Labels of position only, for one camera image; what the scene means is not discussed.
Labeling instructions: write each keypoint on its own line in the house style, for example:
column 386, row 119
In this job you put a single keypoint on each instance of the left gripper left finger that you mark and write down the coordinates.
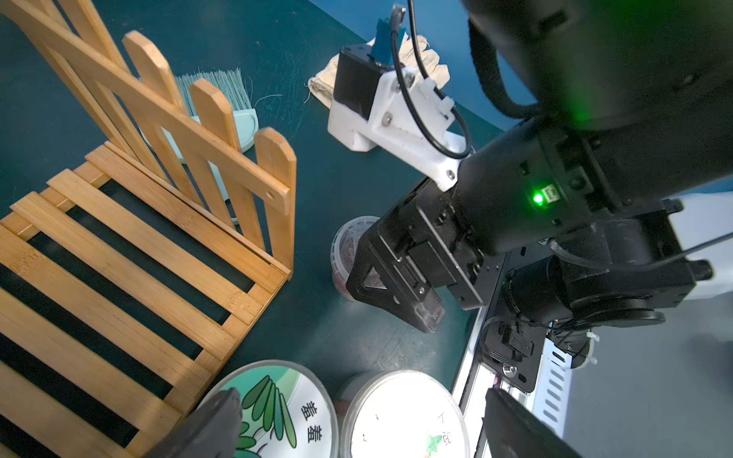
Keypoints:
column 210, row 431

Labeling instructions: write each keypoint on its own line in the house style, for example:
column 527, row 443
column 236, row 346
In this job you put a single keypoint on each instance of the clear seed cup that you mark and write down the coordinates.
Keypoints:
column 343, row 251

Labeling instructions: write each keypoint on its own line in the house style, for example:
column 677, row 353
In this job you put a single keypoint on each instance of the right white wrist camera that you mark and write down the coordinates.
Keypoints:
column 374, row 104

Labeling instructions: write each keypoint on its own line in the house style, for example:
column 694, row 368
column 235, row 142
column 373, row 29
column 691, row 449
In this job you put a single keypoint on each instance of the jar with green tree lid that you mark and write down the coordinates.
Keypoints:
column 285, row 411

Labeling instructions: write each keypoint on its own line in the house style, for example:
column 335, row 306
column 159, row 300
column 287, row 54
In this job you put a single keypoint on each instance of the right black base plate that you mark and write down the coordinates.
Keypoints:
column 513, row 348

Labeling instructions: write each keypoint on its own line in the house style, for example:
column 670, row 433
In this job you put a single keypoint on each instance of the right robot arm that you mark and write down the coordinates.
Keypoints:
column 620, row 105

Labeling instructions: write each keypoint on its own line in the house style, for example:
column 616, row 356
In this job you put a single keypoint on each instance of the aluminium mounting rail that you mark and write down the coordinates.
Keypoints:
column 548, row 402

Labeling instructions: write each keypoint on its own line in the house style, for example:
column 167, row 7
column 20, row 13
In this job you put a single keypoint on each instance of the wooden slatted shelf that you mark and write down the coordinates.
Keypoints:
column 122, row 295

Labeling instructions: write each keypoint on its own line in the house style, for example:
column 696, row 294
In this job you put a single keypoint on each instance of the jar with pineapple lid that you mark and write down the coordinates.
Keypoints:
column 401, row 413

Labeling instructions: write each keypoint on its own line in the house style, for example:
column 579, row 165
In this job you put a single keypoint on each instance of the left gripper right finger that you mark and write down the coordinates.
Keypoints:
column 513, row 431

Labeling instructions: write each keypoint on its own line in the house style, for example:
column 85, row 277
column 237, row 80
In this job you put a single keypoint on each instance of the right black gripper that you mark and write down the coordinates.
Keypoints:
column 421, row 245

